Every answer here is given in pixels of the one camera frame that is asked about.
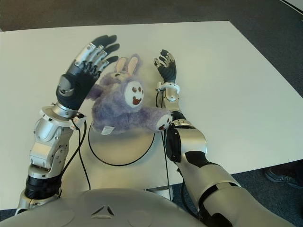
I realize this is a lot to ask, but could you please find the silver robot torso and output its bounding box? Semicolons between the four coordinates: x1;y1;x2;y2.
0;188;210;227

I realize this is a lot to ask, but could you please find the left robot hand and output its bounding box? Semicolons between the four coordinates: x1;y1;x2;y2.
55;35;120;111

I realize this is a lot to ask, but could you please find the purple plush bunny doll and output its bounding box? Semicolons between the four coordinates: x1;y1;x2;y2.
86;53;173;136

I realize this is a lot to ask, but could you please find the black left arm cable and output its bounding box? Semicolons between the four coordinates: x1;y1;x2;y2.
56;115;92;190

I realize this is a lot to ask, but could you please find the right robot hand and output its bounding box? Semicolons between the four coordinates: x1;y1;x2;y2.
152;49;178;84

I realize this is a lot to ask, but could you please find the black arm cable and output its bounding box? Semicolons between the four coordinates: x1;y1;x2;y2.
155;87;174;201
56;115;92;190

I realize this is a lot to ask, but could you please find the white plate black rim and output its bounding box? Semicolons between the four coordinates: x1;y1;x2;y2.
88;122;156;166

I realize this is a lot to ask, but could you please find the dark sneaker shoe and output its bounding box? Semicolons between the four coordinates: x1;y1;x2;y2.
265;165;303;189

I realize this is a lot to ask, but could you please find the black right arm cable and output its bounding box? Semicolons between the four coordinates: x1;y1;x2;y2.
155;87;174;201

